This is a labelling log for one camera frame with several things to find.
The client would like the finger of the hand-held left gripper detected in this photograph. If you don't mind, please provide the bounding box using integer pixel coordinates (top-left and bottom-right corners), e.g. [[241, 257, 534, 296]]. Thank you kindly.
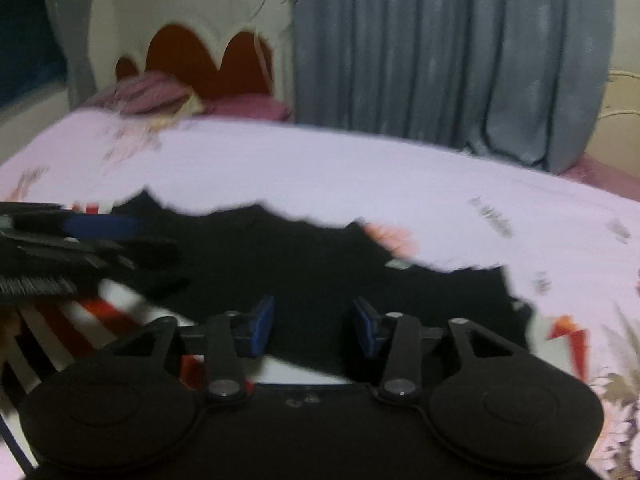
[[0, 202, 141, 241], [0, 232, 192, 303]]

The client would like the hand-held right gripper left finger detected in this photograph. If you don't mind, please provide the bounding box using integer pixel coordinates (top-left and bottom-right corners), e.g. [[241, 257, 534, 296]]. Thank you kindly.
[[112, 295, 276, 404]]

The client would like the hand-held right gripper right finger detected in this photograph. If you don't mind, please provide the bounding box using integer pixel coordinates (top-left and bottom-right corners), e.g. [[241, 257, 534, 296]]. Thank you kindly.
[[350, 296, 522, 404]]

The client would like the striped knit sweater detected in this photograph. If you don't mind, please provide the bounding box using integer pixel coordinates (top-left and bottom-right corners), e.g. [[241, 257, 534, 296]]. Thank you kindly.
[[0, 189, 591, 411]]

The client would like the pink floral bed sheet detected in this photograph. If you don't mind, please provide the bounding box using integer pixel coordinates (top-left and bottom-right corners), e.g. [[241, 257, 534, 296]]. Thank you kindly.
[[0, 109, 640, 480]]

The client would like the red scalloped headboard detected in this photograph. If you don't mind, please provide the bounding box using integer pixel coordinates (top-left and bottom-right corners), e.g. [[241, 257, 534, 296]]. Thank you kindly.
[[114, 22, 277, 100]]

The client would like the window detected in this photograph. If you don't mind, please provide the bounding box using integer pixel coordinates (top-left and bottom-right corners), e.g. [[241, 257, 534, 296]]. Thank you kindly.
[[0, 0, 69, 113]]

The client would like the magenta pillow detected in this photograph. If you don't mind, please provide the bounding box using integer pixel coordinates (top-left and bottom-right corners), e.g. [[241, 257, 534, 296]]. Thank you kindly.
[[201, 93, 294, 123]]

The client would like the narrow blue-grey curtain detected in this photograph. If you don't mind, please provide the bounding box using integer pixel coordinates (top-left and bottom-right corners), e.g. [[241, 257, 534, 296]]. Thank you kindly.
[[40, 0, 120, 110]]

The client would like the wide blue-grey curtain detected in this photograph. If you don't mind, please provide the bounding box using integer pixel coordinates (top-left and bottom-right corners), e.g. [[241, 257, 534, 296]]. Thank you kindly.
[[290, 0, 617, 174]]

